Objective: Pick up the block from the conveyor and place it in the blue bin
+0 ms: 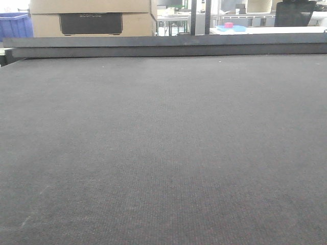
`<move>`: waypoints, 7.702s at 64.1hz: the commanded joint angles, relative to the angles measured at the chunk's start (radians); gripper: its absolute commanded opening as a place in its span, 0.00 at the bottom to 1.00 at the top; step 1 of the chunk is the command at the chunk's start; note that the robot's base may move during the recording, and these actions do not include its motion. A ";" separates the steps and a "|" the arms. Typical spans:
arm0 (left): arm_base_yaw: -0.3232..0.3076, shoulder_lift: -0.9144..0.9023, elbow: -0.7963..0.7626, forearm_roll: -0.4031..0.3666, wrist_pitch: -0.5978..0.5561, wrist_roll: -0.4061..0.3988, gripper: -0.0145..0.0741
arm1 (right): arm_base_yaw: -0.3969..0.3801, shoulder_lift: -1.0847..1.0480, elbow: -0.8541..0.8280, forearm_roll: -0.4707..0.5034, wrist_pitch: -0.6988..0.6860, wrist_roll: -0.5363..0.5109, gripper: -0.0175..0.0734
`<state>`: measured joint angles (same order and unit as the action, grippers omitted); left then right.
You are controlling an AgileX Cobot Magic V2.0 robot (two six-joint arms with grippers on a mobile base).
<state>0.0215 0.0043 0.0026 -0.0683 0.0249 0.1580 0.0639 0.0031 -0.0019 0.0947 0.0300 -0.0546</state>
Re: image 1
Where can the large cardboard box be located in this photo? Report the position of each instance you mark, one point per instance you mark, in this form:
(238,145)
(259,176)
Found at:
(89,18)

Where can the white background table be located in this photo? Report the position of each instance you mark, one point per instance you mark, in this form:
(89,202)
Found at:
(241,30)

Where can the black vertical post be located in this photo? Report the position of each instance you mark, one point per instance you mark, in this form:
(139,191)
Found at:
(207,17)
(193,18)

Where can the dark conveyor side rail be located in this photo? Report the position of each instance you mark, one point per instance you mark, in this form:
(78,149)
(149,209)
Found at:
(178,46)

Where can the blue plastic crate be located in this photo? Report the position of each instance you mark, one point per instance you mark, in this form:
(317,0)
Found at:
(17,25)

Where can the dark conveyor belt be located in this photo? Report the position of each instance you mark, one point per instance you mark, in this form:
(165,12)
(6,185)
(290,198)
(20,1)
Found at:
(200,150)

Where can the black office chair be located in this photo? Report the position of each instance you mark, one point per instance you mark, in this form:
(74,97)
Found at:
(294,13)

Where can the pink tape roll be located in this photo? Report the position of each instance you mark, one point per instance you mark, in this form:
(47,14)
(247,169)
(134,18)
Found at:
(228,25)

